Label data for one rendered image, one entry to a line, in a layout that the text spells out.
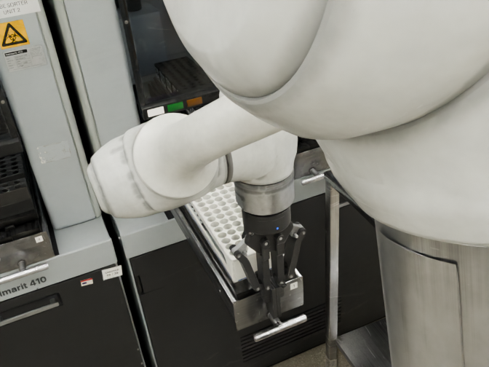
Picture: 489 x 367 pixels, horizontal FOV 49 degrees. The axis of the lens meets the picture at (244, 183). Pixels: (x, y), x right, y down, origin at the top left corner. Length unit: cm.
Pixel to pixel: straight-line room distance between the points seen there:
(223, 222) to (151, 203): 40
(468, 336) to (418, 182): 7
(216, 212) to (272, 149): 37
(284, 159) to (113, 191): 23
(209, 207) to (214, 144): 53
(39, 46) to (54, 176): 29
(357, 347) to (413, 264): 135
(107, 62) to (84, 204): 34
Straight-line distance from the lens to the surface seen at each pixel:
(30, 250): 123
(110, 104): 120
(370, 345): 157
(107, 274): 131
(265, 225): 80
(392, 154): 16
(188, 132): 55
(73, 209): 130
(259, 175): 73
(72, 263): 127
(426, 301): 21
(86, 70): 117
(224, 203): 107
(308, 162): 135
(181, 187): 62
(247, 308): 96
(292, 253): 89
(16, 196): 125
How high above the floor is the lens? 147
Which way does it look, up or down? 33 degrees down
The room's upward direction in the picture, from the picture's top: 6 degrees counter-clockwise
